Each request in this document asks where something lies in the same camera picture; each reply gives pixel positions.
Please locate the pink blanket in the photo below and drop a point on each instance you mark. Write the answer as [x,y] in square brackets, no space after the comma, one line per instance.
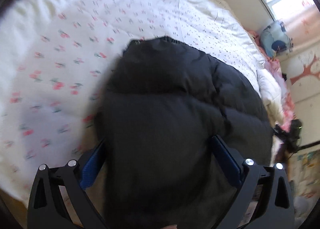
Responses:
[275,66]

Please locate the black puffer jacket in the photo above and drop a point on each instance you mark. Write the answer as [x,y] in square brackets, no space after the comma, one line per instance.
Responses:
[162,108]

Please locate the cherry print bed sheet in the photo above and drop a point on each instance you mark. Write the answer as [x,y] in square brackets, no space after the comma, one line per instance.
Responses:
[62,51]

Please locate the dark cloth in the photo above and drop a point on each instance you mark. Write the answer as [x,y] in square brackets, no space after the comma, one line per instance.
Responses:
[290,133]

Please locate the blue cartoon print curtain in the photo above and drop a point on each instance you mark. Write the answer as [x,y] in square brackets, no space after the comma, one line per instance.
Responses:
[273,38]

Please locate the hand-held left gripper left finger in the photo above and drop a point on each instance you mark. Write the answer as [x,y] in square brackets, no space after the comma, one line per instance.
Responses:
[92,166]

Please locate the folded white quilt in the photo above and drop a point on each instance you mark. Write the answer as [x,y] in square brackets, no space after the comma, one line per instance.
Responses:
[270,88]

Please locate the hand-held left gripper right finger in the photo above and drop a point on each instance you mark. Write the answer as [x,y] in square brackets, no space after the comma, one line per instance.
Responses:
[226,158]

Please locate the pink tree wall decal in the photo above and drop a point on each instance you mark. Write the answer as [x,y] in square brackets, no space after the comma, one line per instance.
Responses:
[307,71]

